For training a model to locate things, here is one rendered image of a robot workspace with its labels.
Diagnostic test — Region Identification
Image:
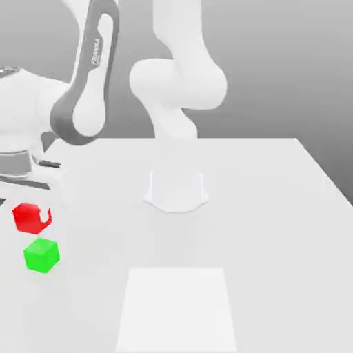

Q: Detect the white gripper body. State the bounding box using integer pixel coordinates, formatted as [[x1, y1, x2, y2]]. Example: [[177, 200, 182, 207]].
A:
[[0, 174, 72, 210]]

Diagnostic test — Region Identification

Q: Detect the small red cube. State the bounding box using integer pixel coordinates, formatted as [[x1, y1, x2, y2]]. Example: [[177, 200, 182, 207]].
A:
[[12, 203, 53, 236]]

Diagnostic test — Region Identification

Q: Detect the small green cube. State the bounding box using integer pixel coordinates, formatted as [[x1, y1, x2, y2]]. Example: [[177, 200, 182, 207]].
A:
[[23, 237, 61, 274]]

